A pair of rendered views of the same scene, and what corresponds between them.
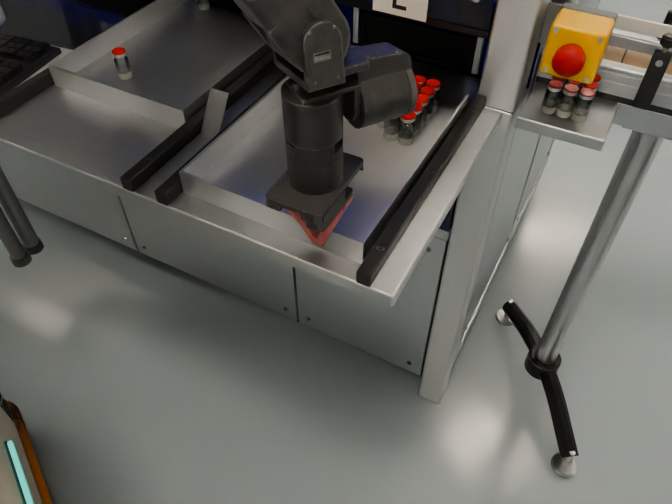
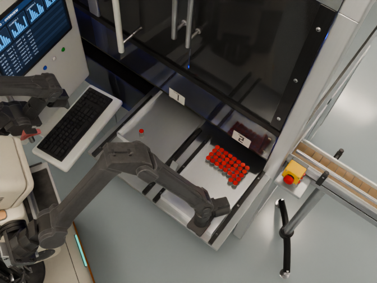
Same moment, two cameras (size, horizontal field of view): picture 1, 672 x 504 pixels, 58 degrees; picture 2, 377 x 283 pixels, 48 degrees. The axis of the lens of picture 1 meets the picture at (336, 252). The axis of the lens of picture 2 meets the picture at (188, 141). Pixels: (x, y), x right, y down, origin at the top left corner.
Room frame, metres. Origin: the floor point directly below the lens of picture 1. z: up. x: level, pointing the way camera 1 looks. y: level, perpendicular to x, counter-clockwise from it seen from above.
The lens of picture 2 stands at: (-0.07, 0.07, 2.54)
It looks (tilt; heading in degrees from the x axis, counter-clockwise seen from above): 60 degrees down; 4
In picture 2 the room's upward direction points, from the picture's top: 6 degrees clockwise
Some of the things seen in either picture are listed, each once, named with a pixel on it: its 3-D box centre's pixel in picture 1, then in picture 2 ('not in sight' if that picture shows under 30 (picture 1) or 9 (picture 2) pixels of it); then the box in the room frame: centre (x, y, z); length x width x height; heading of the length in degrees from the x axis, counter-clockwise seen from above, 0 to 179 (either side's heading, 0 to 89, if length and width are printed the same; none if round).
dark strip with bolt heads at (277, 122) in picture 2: not in sight; (286, 99); (0.80, -0.19, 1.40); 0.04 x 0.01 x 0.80; 62
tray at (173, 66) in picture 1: (185, 47); (164, 124); (0.93, 0.25, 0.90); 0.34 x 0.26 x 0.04; 152
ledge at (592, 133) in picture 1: (569, 109); (294, 178); (0.79, -0.36, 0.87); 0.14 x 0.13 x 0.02; 152
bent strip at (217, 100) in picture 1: (192, 134); (165, 177); (0.67, 0.19, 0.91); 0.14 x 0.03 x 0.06; 152
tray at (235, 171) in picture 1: (334, 140); (210, 185); (0.67, 0.00, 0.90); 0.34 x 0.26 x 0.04; 151
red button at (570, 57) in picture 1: (569, 59); (289, 178); (0.72, -0.30, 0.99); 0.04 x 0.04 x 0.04; 62
